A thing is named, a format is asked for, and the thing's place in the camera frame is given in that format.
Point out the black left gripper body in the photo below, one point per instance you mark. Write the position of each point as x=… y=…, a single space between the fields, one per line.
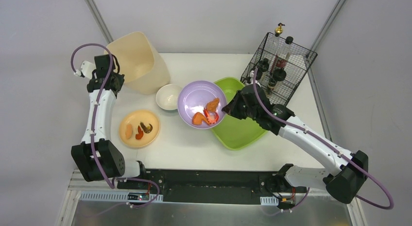
x=105 y=63

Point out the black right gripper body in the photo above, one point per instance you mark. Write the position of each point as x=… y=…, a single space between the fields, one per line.
x=240 y=104

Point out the green plastic tub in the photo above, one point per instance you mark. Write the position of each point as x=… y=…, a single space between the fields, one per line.
x=235 y=134

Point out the black-cap shaker bottle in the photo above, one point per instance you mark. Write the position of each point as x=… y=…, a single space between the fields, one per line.
x=261 y=73

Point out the small pepper jar black cap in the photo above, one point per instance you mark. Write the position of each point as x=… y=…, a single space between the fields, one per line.
x=270 y=86

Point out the purple plastic plate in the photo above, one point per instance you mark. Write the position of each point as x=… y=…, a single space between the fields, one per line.
x=193 y=99

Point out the beige plastic bin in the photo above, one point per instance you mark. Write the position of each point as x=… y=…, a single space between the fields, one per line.
x=144 y=69

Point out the white powder shaker bottle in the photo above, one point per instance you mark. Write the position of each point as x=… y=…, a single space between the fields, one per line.
x=263 y=65

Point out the speckled seasoning shaker bottle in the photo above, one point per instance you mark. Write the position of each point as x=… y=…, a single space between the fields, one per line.
x=279 y=74

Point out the black wire basket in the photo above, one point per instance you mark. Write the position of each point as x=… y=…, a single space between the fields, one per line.
x=296 y=68

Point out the dark vinegar bottle red label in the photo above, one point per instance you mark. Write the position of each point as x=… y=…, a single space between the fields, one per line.
x=282 y=56

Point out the clear oil bottle gold spout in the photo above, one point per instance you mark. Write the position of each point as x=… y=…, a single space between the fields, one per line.
x=273 y=42

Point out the yellow plastic plate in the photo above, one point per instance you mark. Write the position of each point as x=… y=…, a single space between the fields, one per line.
x=134 y=118

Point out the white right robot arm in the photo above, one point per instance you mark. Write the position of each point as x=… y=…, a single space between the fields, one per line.
x=338 y=177

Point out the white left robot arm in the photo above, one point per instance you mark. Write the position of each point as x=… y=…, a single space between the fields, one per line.
x=96 y=154

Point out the fried chicken nugget piece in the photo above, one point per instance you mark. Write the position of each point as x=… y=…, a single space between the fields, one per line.
x=212 y=106

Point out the red shrimp toy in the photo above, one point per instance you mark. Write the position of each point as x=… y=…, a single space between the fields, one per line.
x=211 y=117

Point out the orange chicken wing toy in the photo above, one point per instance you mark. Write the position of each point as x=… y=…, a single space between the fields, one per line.
x=199 y=118

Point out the white ceramic bowl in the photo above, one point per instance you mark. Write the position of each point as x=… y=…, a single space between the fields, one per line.
x=167 y=97

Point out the pink salmon slice toy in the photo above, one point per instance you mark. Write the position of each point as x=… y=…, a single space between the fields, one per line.
x=128 y=131

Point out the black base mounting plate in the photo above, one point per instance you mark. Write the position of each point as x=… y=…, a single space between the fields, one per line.
x=215 y=187

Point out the red crab claw toy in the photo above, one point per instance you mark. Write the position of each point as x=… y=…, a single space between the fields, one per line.
x=139 y=135

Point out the brown food scraps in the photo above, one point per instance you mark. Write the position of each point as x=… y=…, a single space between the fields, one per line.
x=146 y=128

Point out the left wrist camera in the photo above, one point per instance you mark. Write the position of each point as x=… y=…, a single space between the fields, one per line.
x=86 y=69

